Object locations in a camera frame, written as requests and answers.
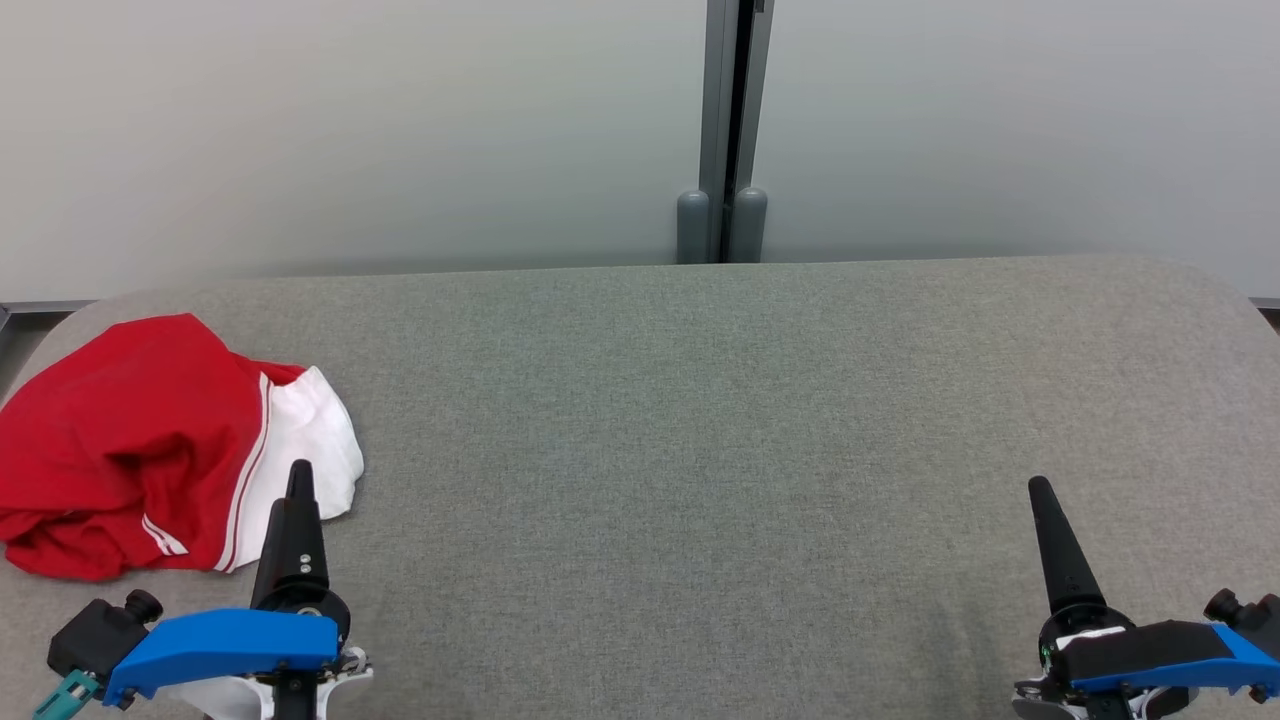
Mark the blue right camera mount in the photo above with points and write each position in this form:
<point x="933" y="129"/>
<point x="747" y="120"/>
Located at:
<point x="1235" y="655"/>

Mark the red t-shirt with white sleeves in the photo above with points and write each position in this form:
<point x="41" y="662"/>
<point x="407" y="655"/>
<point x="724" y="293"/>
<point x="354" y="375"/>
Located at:
<point x="120" y="430"/>

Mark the teal left camera connector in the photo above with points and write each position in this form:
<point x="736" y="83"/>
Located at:
<point x="65" y="695"/>

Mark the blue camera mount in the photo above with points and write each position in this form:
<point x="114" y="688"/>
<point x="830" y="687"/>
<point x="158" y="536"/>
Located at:
<point x="1235" y="655"/>
<point x="220" y="645"/>

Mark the blue left camera mount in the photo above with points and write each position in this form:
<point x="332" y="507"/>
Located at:
<point x="220" y="645"/>

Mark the grey cylindrical post foot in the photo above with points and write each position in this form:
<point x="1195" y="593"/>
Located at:
<point x="692" y="230"/>
<point x="750" y="225"/>

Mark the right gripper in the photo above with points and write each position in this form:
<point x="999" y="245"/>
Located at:
<point x="1050" y="655"/>

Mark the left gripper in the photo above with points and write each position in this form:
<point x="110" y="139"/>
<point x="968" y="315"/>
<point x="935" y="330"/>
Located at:
<point x="300" y="690"/>

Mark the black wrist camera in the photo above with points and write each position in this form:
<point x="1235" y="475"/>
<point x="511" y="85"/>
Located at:
<point x="1268" y="610"/>
<point x="95" y="635"/>

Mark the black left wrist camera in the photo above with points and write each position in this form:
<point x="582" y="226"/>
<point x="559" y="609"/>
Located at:
<point x="95" y="635"/>

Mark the grey partition post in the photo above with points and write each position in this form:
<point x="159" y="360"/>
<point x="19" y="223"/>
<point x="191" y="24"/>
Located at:
<point x="715" y="100"/>

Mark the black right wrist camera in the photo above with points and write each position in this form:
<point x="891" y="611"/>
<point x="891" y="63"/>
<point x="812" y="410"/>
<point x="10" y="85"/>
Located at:
<point x="1268" y="610"/>

